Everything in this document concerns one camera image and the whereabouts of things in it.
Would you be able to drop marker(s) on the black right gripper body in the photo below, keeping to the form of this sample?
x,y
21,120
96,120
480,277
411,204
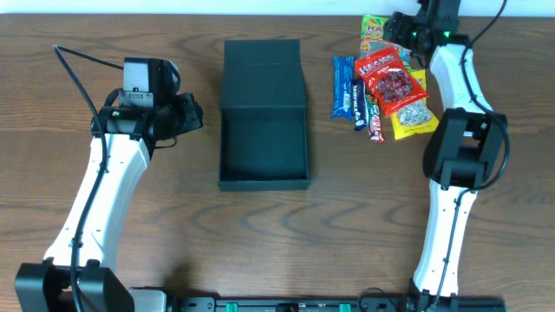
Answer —
x,y
400,28

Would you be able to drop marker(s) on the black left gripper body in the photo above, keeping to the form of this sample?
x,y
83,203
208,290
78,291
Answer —
x,y
187,113

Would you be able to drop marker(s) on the blue cookie packet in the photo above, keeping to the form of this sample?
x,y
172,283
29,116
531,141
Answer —
x,y
342,86

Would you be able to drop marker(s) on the dark green gift box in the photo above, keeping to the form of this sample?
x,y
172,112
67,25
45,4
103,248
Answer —
x,y
263,107

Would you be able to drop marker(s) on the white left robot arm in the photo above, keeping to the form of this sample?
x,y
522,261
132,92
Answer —
x,y
77,271

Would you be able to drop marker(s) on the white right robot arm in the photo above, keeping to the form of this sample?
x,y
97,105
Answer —
x,y
466,154

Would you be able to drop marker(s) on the Haribo gummy bag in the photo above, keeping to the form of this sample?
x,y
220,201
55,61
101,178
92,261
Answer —
x,y
372,29

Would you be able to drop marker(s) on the red dried fruit bag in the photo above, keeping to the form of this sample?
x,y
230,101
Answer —
x,y
389,81

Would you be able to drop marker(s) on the red KitKat bar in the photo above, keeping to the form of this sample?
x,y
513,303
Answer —
x,y
374,121

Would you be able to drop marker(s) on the yellow sunflower seed bag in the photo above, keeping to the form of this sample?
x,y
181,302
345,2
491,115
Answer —
x,y
415,118

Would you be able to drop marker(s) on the purple Dairy Milk bar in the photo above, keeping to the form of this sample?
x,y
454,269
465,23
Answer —
x,y
360,109

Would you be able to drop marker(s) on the black mounting rail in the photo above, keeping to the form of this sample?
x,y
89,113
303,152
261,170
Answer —
x,y
372,300

